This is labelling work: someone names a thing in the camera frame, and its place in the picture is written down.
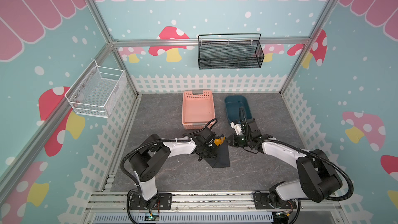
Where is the black wire wall basket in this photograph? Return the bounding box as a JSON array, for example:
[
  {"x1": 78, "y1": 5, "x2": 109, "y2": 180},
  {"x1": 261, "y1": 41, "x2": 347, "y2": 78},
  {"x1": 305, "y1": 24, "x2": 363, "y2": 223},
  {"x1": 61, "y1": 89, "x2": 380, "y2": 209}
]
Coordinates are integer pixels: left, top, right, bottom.
[{"x1": 198, "y1": 33, "x2": 265, "y2": 70}]

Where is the teal plastic tub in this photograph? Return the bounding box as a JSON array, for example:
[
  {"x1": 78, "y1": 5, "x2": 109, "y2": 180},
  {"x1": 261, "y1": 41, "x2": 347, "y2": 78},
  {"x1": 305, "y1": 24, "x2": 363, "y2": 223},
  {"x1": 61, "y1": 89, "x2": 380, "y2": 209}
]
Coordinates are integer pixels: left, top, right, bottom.
[{"x1": 224, "y1": 95, "x2": 252, "y2": 123}]

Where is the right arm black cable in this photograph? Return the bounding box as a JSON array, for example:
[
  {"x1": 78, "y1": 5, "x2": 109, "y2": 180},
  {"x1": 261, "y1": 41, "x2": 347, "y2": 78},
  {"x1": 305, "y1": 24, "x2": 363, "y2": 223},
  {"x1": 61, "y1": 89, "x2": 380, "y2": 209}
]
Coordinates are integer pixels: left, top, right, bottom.
[{"x1": 238, "y1": 106, "x2": 354, "y2": 202}]

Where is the orange plastic spoon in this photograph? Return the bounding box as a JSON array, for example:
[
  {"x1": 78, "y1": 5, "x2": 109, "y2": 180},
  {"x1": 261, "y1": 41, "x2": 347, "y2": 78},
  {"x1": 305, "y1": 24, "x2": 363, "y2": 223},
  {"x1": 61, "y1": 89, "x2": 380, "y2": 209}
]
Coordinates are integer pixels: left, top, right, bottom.
[{"x1": 214, "y1": 135, "x2": 226, "y2": 147}]

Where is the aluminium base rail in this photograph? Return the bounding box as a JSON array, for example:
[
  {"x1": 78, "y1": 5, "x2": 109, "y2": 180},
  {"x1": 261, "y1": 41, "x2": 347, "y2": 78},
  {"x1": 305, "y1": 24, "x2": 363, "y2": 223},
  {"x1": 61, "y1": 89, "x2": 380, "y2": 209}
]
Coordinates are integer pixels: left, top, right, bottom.
[{"x1": 81, "y1": 191, "x2": 348, "y2": 224}]

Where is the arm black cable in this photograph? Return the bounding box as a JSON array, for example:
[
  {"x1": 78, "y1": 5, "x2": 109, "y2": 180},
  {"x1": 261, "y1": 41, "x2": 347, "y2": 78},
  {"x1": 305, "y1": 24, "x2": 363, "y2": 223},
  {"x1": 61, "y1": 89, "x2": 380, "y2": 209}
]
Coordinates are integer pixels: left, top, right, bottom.
[
  {"x1": 238, "y1": 106, "x2": 354, "y2": 202},
  {"x1": 120, "y1": 118, "x2": 219, "y2": 190}
]

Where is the white wire wall basket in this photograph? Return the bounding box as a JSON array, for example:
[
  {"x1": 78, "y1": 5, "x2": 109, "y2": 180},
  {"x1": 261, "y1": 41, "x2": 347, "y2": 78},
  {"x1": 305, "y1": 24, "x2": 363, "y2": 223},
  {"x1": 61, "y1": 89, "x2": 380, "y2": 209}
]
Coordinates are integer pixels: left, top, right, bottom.
[{"x1": 65, "y1": 60, "x2": 127, "y2": 118}]

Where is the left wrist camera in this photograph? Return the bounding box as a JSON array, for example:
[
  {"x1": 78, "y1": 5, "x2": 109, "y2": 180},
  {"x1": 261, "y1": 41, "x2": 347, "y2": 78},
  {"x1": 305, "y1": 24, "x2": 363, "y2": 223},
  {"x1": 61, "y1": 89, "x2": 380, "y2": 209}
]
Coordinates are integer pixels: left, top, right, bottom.
[{"x1": 198, "y1": 127, "x2": 216, "y2": 143}]

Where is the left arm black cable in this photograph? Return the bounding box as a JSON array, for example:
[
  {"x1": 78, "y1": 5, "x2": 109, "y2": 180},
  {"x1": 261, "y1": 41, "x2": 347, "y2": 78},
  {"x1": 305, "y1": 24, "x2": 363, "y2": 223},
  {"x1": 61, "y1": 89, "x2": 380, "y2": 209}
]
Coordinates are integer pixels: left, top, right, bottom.
[{"x1": 120, "y1": 118, "x2": 219, "y2": 190}]

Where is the black paper napkin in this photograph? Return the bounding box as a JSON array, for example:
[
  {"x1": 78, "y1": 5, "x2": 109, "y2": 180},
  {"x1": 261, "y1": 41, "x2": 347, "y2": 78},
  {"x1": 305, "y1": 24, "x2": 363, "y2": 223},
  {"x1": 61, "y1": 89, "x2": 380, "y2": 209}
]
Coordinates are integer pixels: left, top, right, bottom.
[{"x1": 205, "y1": 143, "x2": 230, "y2": 169}]

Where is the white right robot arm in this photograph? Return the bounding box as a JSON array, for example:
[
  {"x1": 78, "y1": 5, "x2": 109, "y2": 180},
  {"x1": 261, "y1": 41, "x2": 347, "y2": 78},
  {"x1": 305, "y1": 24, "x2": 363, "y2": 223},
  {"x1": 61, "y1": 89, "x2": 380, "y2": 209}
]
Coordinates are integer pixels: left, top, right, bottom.
[{"x1": 226, "y1": 133, "x2": 343, "y2": 208}]

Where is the pink perforated plastic basket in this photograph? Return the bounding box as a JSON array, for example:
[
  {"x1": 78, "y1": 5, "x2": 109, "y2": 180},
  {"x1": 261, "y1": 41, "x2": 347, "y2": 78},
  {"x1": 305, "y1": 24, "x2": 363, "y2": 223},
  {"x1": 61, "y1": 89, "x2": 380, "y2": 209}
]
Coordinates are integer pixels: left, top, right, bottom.
[{"x1": 182, "y1": 90, "x2": 216, "y2": 130}]

